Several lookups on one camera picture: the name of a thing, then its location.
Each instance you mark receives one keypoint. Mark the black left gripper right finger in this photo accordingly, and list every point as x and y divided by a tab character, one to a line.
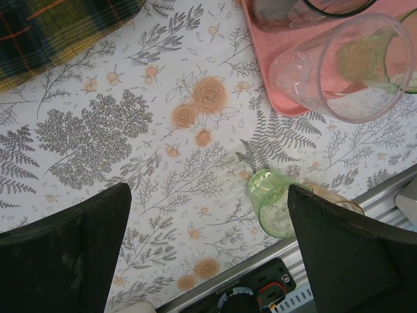
358	267

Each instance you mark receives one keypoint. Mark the clear transparent glass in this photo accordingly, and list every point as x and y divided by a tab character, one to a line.
293	75

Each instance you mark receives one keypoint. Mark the orange transparent glass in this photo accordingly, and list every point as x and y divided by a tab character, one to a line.
342	199

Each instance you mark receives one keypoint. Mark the smoke grey transparent glass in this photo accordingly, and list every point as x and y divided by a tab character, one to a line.
283	16

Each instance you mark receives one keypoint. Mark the green transparent glass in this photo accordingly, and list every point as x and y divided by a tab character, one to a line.
267	195

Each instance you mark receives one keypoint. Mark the aluminium table rail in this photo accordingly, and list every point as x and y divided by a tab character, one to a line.
384	199

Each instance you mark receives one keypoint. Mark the pink plastic tray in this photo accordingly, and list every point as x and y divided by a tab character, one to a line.
270	42

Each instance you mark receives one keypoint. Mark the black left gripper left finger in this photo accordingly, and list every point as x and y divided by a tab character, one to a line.
58	267

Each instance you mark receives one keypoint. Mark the yellow black plaid cloth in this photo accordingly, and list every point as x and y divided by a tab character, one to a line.
49	32

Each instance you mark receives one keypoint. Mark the floral print tablecloth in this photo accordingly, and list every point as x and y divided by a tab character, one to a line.
163	98

